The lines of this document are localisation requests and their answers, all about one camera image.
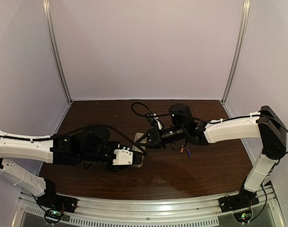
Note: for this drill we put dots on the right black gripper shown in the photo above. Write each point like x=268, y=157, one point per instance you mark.
x=156, y=137

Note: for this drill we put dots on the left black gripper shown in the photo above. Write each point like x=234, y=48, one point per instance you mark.
x=84, y=148

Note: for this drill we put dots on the white remote control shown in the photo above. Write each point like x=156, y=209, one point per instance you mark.
x=139, y=149

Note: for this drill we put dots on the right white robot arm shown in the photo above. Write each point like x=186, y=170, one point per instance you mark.
x=263, y=124

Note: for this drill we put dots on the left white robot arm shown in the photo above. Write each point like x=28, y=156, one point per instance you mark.
x=27, y=147

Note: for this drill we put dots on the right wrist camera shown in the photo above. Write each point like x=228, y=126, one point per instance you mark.
x=154, y=121

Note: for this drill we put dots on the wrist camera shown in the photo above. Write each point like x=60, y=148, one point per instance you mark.
x=154, y=121
x=125, y=156

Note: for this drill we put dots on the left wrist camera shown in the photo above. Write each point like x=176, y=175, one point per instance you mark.
x=125, y=156

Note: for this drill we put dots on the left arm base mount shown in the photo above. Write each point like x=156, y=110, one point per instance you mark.
x=55, y=208

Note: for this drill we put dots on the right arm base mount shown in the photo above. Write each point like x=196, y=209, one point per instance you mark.
x=240, y=205

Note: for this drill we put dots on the left aluminium frame post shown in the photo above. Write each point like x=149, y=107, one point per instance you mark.
x=55, y=50

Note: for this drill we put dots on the aluminium frame post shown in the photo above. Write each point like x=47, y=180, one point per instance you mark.
x=55, y=50
x=238, y=49

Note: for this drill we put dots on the right aluminium frame post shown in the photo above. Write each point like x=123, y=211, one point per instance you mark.
x=238, y=49

